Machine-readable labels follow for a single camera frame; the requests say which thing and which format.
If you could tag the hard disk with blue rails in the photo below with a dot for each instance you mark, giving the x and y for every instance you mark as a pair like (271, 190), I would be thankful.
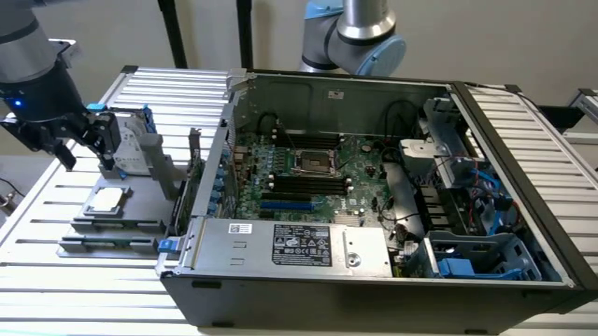
(132, 147)

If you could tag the black RAM slot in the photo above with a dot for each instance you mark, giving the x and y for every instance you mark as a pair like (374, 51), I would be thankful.
(306, 142)
(306, 146)
(310, 181)
(306, 134)
(310, 185)
(310, 176)
(310, 190)
(306, 138)

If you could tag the silver power supply unit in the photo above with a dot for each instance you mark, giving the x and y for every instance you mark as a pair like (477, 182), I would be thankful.
(262, 252)

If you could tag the grey parts rack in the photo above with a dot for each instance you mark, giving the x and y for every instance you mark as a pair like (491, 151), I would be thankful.
(150, 196)

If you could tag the blue expansion slot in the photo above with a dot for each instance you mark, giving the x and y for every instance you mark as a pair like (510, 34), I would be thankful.
(287, 206)

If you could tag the green motherboard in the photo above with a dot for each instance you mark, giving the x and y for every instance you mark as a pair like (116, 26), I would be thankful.
(365, 189)

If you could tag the short black expansion slot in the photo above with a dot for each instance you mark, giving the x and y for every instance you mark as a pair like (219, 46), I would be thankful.
(270, 215)

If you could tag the silver square CPU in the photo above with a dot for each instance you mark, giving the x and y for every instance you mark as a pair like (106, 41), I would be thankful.
(111, 199)

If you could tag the green graphics card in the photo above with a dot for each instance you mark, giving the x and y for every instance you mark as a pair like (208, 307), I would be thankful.
(192, 175)

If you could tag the CPU socket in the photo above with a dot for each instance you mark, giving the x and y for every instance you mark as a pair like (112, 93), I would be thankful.
(314, 162)

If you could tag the black open PC case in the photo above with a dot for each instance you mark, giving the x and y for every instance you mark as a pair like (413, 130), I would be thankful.
(327, 301)

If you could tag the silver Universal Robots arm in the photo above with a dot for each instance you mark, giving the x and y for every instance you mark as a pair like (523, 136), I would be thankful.
(23, 42)

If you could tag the black stand pole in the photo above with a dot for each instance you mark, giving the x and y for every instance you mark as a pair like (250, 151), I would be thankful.
(245, 35)
(174, 35)

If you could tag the blue plastic latch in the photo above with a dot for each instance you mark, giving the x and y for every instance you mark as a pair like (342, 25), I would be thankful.
(168, 245)

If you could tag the aluminium side frame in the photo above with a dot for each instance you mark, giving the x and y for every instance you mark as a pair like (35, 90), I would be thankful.
(584, 115)

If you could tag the thin metal locking lever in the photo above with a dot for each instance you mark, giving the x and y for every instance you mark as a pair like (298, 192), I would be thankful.
(287, 136)

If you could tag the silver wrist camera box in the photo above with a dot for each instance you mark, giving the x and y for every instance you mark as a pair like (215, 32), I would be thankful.
(67, 52)

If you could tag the grey plastic air shroud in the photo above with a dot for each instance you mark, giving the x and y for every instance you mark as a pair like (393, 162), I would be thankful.
(403, 199)

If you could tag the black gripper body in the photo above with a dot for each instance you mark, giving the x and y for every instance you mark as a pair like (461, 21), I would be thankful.
(44, 101)

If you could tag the blue grey drive cage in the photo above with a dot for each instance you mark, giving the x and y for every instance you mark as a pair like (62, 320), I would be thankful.
(490, 252)

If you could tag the silver metal disk bay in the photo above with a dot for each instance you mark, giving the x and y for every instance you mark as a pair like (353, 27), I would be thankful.
(443, 140)

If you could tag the small silver chipset heatsink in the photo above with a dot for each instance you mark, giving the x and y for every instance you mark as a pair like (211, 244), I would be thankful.
(347, 219)

